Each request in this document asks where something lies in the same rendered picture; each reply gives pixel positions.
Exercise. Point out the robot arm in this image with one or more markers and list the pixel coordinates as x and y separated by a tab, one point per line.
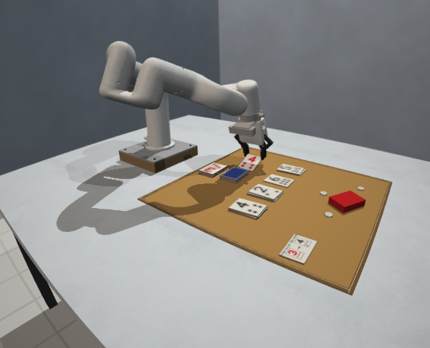
155	77

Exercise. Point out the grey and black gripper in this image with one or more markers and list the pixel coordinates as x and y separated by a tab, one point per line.
258	139

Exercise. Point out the brown flat mat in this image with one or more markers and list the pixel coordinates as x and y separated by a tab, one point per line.
341	239

